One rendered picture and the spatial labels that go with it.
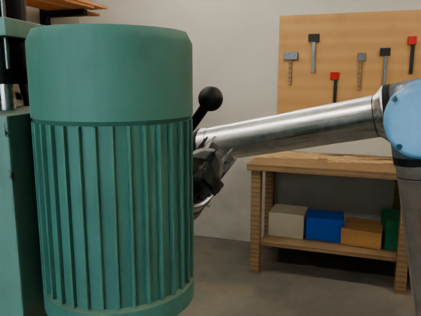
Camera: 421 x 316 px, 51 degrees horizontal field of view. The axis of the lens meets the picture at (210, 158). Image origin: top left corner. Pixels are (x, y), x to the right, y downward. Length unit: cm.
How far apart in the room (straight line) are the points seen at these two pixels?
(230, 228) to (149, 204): 361
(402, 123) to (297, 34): 300
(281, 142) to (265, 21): 286
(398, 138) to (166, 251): 42
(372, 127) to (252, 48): 293
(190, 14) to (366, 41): 147
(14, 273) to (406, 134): 57
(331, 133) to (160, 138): 55
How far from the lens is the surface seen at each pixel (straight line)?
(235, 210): 398
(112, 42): 42
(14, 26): 53
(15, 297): 54
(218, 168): 71
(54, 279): 50
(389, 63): 366
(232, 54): 382
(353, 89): 365
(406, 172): 77
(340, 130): 92
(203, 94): 60
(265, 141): 97
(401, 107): 74
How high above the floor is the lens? 146
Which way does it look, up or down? 10 degrees down
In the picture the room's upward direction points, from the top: straight up
